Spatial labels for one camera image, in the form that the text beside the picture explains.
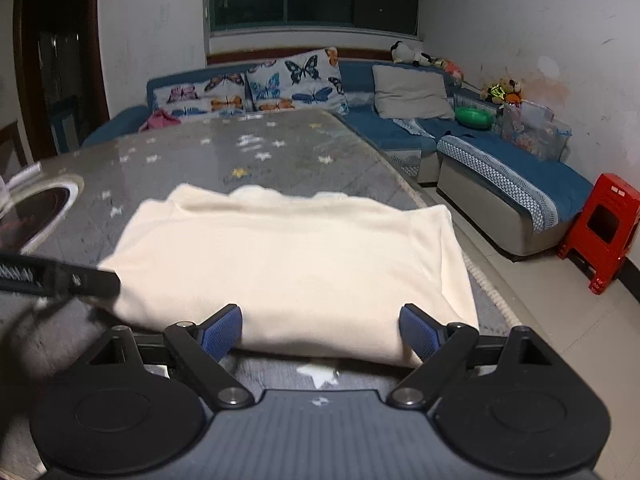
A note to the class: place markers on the butterfly pillow with pink butterflies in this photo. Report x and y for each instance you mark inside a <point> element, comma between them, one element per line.
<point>200,97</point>

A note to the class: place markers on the red plastic stool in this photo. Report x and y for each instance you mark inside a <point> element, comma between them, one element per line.
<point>605,230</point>

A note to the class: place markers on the wooden chair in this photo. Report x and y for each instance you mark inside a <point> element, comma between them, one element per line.
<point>12,145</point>

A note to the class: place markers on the panda plush toy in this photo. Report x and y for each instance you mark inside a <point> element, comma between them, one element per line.
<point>407,54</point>

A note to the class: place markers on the grey pillow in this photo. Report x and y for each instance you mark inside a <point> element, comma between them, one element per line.
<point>412,90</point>

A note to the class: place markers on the clear plastic storage box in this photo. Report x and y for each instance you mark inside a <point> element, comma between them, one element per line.
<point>532,132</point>

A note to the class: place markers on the pink plush toy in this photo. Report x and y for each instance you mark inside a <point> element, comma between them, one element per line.
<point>452,69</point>

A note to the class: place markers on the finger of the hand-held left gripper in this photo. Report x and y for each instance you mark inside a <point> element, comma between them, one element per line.
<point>75,280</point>

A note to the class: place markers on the blue corner sofa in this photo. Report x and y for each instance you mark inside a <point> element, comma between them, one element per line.
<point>380,130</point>

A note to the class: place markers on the brown teddy plush toy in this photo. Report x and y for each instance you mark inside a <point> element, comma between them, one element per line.
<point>502,91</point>

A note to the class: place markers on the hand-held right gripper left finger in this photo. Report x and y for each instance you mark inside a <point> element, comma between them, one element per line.
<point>222,332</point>

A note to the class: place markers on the pink cloth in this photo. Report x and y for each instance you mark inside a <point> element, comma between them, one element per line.
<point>160,121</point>

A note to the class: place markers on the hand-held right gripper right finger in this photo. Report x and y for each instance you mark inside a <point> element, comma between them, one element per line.
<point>420,332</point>

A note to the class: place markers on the black round induction cooktop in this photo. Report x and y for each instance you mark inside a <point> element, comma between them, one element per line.
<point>35,215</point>

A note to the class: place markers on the cream fleece garment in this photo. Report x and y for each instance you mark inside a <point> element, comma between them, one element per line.
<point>290,260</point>

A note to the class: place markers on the dark wooden door frame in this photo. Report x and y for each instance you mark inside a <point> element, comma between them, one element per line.
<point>97,35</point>

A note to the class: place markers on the green bowl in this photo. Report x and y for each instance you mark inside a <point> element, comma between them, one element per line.
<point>474,117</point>

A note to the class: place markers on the butterfly pillow with blue butterflies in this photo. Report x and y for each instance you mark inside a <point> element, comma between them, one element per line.
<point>295,80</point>

